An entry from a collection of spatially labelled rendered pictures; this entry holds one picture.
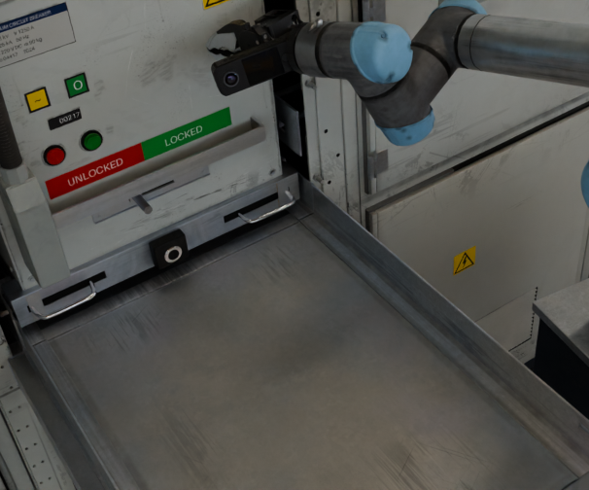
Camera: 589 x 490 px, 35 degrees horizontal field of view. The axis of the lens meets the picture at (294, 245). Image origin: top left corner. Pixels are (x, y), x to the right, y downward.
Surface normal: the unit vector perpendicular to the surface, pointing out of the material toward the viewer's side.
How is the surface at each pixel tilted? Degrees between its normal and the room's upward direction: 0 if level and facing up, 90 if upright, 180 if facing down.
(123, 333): 0
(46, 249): 90
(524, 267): 90
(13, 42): 90
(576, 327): 0
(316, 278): 0
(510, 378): 90
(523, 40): 49
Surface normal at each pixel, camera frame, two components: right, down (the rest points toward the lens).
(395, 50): 0.69, 0.18
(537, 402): -0.84, 0.41
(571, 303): -0.07, -0.75
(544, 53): -0.77, 0.13
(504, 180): 0.54, 0.52
